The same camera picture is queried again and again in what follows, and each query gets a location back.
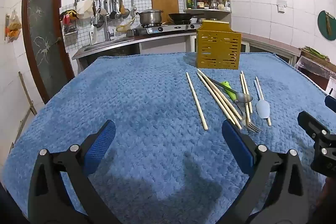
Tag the blue fluffy towel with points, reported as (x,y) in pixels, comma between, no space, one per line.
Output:
(131,98)

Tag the white hanging cloth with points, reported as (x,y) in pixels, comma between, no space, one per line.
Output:
(84,9)

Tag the steel sink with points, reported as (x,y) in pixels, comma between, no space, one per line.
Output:
(105,45)

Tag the rectangular wooden cutting board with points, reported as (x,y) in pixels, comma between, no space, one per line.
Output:
(165,1)

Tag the steel faucet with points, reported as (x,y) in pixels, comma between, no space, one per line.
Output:
(106,27)

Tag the white dish soap bottle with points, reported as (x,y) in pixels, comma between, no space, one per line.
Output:
(92,38)

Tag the metal spoon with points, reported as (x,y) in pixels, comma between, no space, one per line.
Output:
(244,98)

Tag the wooden stick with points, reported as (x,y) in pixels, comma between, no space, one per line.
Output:
(26,92)

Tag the green round wall board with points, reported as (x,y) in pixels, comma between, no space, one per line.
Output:
(323,27)

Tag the brown kitchen counter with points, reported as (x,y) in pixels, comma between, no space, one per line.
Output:
(267,41)

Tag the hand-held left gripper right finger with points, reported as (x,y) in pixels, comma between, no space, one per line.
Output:
(236,145)

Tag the brown framed glass door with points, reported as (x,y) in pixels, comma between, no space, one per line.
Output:
(44,37)

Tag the steel cooking pot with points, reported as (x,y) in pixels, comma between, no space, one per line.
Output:
(149,18)

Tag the side table with plastic cover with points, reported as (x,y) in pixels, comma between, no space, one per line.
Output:
(315,69)

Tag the green vegetables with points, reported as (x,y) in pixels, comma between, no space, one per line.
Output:
(316,53)

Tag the small metal cup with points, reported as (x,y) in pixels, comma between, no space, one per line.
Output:
(130,32)

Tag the wooden hanging spatula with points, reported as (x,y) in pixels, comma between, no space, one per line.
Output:
(122,7)

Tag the steel hanging ladle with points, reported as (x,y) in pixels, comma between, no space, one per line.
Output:
(118,12)

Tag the yellow red hanging bag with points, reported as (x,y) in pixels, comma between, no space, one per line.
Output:
(68,16)

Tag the yellow perforated utensil holder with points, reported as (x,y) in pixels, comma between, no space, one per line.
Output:
(218,50)

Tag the black hanging ladle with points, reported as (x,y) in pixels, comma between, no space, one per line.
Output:
(113,14)

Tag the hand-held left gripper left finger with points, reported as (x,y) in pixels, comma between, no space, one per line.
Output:
(101,145)

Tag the orange plastic bag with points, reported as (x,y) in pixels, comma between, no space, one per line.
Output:
(13,28)

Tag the green bottle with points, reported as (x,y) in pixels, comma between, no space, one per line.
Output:
(188,2)

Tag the white plastic spoon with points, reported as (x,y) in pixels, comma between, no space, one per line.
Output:
(263,109)

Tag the red label bottle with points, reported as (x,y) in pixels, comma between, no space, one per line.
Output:
(200,3)

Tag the dark sauce bottle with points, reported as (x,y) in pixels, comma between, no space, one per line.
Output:
(194,1)

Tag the black wok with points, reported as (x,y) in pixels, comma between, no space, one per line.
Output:
(181,17)

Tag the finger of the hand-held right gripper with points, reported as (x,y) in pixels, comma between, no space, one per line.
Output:
(331,103)
(309,121)

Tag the steel gas stove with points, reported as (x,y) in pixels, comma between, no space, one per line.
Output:
(168,28)

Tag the white cabinet doors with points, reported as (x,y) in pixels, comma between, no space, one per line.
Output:
(162,45)

